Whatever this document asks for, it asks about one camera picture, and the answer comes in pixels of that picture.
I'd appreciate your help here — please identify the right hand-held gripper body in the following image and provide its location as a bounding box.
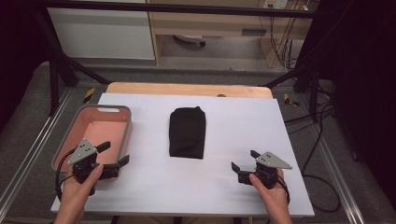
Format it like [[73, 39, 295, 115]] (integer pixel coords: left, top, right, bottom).
[[237, 150, 293, 190]]

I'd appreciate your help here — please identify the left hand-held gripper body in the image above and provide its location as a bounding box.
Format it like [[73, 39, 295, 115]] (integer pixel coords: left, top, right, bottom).
[[66, 138, 121, 185]]

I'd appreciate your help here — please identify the pink basket with grey rim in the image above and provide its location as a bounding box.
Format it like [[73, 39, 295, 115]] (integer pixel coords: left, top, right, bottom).
[[50, 104, 134, 183]]

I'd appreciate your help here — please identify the black cloth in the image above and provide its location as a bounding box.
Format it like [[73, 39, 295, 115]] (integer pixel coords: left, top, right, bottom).
[[168, 105, 207, 161]]

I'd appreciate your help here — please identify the person's right hand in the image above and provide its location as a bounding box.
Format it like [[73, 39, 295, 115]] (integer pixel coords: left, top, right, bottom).
[[248, 167, 290, 210]]

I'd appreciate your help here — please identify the person's left hand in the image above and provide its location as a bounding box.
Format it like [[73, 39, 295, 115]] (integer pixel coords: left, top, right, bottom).
[[60, 163, 105, 210]]

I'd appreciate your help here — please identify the white board sheet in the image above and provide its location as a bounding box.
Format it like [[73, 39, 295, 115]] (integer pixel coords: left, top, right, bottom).
[[49, 92, 316, 218]]

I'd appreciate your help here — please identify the yellow black floor tape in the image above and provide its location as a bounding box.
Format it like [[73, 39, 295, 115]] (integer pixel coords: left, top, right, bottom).
[[283, 92, 301, 107], [82, 87, 96, 105]]

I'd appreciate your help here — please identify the black metal stand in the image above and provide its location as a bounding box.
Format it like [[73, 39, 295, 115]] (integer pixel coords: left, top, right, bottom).
[[31, 8, 112, 117], [263, 0, 356, 123]]

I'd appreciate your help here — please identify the white cabinet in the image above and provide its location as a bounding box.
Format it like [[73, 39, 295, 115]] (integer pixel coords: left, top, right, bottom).
[[47, 0, 156, 61]]

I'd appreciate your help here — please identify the black curtain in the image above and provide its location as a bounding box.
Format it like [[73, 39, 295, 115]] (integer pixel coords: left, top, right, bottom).
[[311, 0, 396, 208], [0, 0, 51, 133]]

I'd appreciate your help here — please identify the white chair base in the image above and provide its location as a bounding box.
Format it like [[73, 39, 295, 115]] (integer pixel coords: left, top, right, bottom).
[[173, 34, 207, 48]]

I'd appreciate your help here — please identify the wooden desk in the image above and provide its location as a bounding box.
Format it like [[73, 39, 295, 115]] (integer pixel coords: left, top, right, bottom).
[[145, 0, 314, 69]]

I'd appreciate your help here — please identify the left hand-held gripper cable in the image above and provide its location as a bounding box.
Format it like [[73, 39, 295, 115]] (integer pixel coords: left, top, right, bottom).
[[54, 147, 78, 202]]

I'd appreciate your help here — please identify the aluminium floor rail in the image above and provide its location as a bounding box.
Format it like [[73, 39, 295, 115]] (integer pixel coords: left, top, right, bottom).
[[0, 88, 75, 213], [312, 123, 366, 224]]

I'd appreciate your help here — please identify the black floor cable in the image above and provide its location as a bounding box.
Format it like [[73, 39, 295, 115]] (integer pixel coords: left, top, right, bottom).
[[284, 102, 342, 215]]

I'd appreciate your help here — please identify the bundle of hanging cables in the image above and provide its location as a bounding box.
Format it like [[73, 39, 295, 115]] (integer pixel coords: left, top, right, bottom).
[[268, 15, 301, 71]]

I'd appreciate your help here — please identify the white wall socket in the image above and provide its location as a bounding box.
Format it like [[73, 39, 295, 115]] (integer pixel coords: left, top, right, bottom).
[[262, 0, 290, 10]]

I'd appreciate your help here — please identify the black horizontal frame bar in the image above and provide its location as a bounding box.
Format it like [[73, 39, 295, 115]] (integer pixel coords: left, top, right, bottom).
[[31, 0, 321, 20]]

